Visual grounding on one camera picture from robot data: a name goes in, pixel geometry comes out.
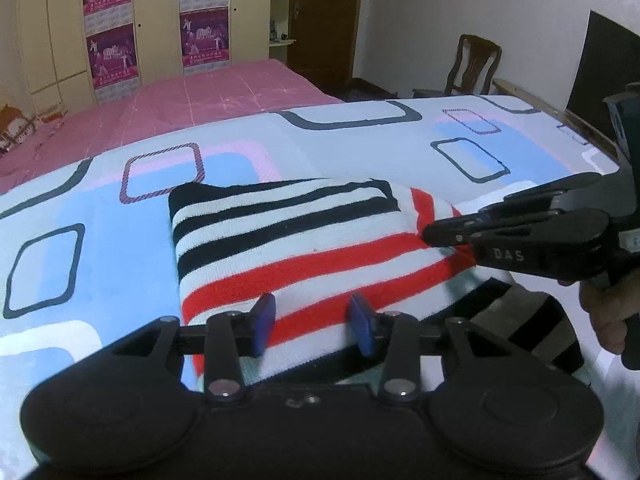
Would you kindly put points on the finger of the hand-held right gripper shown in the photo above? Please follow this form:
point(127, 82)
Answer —
point(525, 250)
point(550, 192)

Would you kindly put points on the person's right hand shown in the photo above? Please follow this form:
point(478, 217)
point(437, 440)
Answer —
point(607, 310)

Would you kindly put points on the brown wooden door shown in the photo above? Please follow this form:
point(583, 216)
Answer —
point(325, 25)

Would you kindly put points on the printed blanket with squares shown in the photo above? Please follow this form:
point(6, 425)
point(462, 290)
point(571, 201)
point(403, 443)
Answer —
point(125, 240)

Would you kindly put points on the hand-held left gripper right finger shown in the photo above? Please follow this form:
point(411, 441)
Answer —
point(362, 330)

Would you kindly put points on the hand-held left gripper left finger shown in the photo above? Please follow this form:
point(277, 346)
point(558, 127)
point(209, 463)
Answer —
point(265, 327)

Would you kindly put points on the wooden chair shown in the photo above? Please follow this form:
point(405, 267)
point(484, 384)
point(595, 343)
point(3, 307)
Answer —
point(470, 67)

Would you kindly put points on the cream wardrobe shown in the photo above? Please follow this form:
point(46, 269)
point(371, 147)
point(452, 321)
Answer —
point(50, 35)

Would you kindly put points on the red black striped sweater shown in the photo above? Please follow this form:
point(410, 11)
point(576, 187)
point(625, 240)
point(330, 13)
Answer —
point(300, 240)
point(540, 332)

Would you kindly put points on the cream corner shelf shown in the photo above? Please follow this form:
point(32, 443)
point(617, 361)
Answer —
point(281, 15)

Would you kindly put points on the wooden bed frame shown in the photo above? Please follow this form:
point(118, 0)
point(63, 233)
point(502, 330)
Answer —
point(550, 106)

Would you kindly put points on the pink bedsheet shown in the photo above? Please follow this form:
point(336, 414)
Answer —
point(200, 95)

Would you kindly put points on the orange and white cloth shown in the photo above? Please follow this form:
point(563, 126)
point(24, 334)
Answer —
point(12, 127)

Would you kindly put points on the black panel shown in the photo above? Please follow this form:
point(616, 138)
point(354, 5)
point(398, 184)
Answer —
point(612, 60)

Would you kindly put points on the small dark ornament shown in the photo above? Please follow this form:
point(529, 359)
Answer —
point(275, 31)

